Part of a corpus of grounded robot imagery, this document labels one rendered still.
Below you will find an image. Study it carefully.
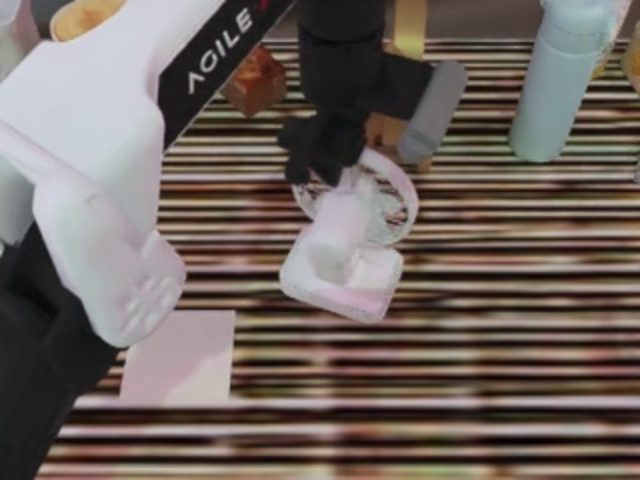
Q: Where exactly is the pale pink white container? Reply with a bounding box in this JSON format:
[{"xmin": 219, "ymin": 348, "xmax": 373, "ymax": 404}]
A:
[{"xmin": 0, "ymin": 0, "xmax": 37, "ymax": 84}]

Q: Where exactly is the yellow object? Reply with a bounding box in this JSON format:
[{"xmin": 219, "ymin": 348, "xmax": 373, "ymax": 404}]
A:
[{"xmin": 621, "ymin": 41, "xmax": 640, "ymax": 94}]

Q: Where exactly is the brown wooden block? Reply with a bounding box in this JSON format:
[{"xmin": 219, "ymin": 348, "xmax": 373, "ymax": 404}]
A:
[{"xmin": 221, "ymin": 44, "xmax": 287, "ymax": 119}]

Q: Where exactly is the pale pink card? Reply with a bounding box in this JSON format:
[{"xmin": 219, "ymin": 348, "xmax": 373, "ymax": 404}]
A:
[{"xmin": 118, "ymin": 309, "xmax": 237, "ymax": 407}]

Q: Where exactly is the pale green bottle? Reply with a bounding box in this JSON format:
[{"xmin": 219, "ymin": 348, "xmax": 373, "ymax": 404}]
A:
[{"xmin": 509, "ymin": 0, "xmax": 624, "ymax": 163}]

